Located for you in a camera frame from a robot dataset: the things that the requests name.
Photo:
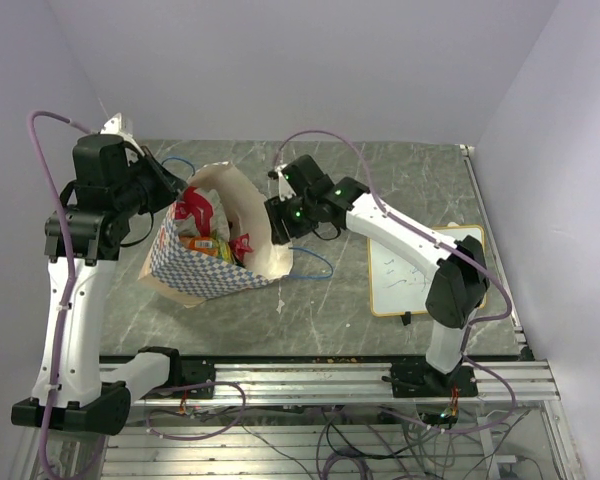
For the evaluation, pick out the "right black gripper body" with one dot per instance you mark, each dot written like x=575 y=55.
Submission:
x=291 y=217

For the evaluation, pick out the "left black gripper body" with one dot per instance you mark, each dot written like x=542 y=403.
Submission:
x=149 y=188

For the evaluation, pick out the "red white snack bag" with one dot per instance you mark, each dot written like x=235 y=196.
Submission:
x=200 y=213

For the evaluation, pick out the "green yellow candy bag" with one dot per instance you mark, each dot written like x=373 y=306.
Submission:
x=224 y=251

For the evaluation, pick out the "orange snack packet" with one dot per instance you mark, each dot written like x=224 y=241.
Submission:
x=203 y=245

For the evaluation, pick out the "blue checkered paper bag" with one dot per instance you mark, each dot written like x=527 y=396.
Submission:
x=191 y=278

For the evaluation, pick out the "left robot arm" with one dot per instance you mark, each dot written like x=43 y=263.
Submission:
x=115 y=180

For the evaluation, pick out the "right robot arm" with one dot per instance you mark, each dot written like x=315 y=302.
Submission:
x=455 y=269

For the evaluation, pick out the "small red snack packet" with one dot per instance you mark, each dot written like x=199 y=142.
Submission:
x=240 y=247

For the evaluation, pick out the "small whiteboard with writing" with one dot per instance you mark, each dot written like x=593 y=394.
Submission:
x=396 y=286

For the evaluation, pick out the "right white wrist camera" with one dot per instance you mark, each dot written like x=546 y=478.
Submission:
x=285 y=191

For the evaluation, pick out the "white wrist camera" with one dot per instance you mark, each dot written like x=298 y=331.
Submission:
x=285 y=191
x=121 y=125

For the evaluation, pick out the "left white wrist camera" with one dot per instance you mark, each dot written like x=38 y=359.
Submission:
x=121 y=125

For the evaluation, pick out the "aluminium rail frame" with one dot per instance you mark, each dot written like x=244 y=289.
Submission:
x=303 y=383

